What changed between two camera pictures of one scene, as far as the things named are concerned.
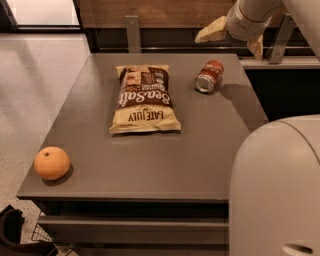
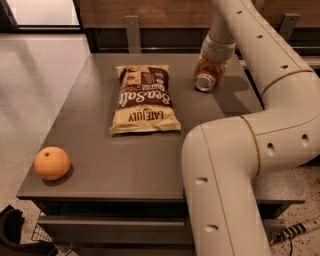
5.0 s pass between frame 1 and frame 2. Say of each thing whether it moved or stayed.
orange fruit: stayed
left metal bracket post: stayed
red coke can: stayed
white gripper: moved
